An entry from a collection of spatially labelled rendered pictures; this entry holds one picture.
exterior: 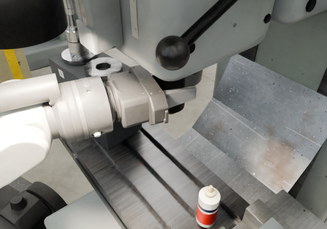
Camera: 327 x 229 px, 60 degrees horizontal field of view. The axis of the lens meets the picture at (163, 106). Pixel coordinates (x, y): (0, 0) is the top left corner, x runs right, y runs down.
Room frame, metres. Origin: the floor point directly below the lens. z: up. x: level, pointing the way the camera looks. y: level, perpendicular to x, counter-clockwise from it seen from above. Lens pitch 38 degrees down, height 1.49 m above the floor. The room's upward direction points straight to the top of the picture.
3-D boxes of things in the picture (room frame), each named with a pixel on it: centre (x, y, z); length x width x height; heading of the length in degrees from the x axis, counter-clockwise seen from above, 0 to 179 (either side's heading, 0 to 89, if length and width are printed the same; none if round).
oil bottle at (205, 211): (0.31, -0.09, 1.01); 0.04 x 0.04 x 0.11
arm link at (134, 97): (0.35, 0.07, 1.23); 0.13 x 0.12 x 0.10; 23
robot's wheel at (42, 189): (0.64, 0.46, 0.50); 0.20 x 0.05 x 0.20; 61
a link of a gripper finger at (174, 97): (0.35, -0.02, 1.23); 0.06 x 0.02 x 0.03; 113
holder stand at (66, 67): (0.62, 0.18, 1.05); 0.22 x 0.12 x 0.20; 46
